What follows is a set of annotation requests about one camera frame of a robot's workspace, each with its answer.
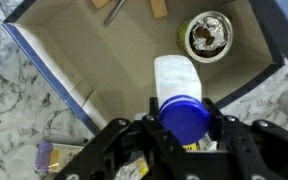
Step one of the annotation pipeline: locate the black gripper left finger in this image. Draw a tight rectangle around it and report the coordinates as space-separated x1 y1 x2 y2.
55 96 192 180

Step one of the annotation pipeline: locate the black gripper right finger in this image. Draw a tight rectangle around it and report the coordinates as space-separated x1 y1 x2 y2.
202 98 288 180

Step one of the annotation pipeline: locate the white bottle with blue cap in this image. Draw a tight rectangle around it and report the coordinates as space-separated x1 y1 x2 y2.
153 54 214 146

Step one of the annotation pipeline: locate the navy blue cardboard box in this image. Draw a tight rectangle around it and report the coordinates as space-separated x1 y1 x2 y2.
2 0 285 136

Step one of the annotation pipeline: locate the yellow packet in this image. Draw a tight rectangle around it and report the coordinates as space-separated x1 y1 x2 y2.
127 142 200 179

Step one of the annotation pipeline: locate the purple clear plastic packet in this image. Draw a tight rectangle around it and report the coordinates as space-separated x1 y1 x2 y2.
33 140 85 174

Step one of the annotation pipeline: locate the small foil-topped can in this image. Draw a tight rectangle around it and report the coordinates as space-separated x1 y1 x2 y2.
177 10 234 64

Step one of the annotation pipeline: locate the thin metal stick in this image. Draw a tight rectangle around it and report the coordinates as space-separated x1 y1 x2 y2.
103 0 128 28

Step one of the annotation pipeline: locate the tan wooden piece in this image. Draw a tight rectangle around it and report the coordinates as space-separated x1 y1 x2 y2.
90 0 112 10
149 0 169 20

